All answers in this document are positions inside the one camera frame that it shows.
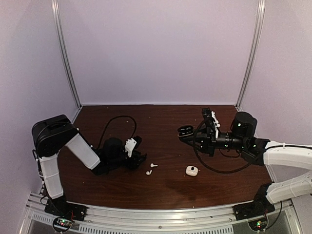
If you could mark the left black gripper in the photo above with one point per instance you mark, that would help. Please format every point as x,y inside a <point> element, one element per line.
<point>134,163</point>

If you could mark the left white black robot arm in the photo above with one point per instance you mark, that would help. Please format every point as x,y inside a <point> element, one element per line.
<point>50,136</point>

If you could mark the black earbud charging case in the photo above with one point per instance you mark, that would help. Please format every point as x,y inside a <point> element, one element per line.
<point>184,130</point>

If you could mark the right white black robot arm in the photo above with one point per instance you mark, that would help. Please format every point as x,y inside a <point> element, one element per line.
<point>265,152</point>

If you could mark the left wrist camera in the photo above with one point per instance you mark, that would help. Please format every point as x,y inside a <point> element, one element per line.
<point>132,144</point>

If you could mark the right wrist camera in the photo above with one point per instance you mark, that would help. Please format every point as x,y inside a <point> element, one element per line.
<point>211,123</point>

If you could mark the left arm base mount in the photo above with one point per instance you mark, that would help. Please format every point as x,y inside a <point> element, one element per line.
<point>67,210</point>

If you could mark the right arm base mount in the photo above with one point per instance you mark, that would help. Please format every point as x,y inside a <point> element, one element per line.
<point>252,209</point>

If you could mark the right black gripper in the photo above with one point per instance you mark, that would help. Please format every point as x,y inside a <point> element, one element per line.
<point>207,140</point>

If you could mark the right circuit board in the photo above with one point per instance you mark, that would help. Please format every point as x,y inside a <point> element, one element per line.
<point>258,225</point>

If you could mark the circuit board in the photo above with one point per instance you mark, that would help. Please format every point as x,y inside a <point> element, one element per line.
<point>258,225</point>
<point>61,224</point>

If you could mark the left aluminium frame post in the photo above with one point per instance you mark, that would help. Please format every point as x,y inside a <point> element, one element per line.
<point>64,53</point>

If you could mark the white earbud charging case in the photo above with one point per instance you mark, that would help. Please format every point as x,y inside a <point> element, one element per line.
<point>191,171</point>

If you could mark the right aluminium frame post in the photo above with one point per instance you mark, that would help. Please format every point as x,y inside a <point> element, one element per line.
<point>259,20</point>

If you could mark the aluminium front rail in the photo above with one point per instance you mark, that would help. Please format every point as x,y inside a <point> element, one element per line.
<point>207,220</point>

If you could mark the aluminium frame post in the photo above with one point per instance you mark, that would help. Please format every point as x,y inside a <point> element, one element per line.
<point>259,20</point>
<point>64,53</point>

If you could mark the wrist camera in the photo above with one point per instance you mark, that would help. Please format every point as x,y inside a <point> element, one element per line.
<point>132,144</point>
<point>211,123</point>

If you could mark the left circuit board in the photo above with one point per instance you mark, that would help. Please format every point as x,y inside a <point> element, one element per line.
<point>61,224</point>

